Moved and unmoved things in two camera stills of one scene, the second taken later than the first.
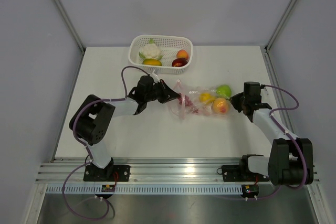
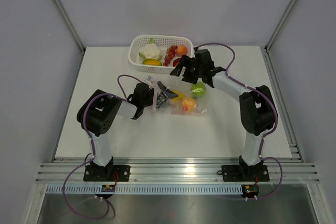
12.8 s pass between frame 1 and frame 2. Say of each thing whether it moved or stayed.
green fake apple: moved
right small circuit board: stayed
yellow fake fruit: moved
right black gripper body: moved
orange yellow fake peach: moved
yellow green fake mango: stayed
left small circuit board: stayed
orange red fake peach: moved
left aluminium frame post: stayed
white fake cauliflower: stayed
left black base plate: stayed
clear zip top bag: moved
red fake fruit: moved
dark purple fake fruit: stayed
